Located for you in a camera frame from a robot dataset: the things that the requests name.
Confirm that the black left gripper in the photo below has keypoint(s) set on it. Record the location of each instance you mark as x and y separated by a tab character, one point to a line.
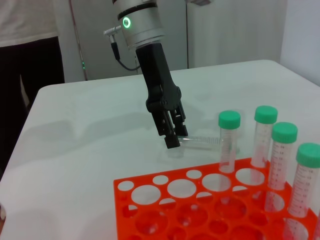
160	82

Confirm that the green-capped clear test tube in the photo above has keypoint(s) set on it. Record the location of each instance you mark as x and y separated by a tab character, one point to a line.
229	119
265	115
200	143
308	152
284	132

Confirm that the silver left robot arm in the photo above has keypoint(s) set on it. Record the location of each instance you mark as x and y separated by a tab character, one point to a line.
140	25

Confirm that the orange test tube rack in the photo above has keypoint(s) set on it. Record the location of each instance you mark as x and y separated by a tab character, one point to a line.
195	215

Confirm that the thin pole with green light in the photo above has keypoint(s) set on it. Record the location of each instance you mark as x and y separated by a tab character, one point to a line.
83	65

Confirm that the person in white shirt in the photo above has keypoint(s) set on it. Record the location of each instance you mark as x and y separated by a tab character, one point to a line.
30	75

